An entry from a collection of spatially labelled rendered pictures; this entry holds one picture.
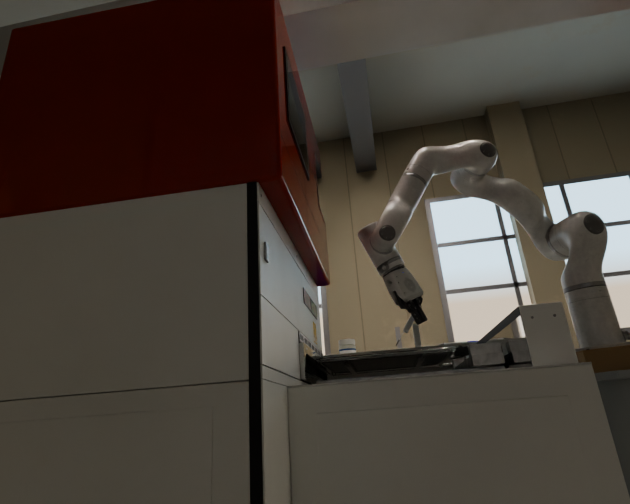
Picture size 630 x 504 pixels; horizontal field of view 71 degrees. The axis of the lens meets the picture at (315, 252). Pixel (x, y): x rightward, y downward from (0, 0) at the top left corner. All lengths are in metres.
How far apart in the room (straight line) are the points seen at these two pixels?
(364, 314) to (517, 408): 3.06
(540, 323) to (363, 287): 3.03
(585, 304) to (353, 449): 0.90
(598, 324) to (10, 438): 1.50
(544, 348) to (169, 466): 0.79
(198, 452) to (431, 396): 0.47
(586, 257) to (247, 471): 1.19
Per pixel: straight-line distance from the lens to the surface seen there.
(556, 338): 1.12
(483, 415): 1.00
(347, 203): 4.37
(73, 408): 0.98
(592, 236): 1.58
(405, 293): 1.32
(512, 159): 4.50
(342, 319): 4.00
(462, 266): 4.11
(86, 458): 0.95
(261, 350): 0.83
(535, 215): 1.62
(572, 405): 1.05
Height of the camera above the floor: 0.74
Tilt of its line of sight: 21 degrees up
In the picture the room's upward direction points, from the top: 4 degrees counter-clockwise
